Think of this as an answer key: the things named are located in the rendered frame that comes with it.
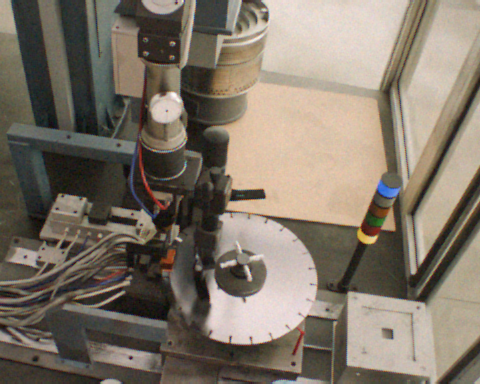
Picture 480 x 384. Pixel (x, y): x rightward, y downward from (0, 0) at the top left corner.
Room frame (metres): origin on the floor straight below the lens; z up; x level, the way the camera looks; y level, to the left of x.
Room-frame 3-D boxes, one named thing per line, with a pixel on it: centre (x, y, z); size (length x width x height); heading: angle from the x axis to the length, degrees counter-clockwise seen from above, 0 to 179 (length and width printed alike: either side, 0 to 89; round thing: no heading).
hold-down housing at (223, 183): (0.62, 0.05, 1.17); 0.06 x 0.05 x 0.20; 80
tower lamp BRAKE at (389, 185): (0.78, -0.30, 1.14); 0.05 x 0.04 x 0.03; 179
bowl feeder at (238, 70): (1.42, 0.14, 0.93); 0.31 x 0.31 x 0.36
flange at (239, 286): (0.65, -0.03, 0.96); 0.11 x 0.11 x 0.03
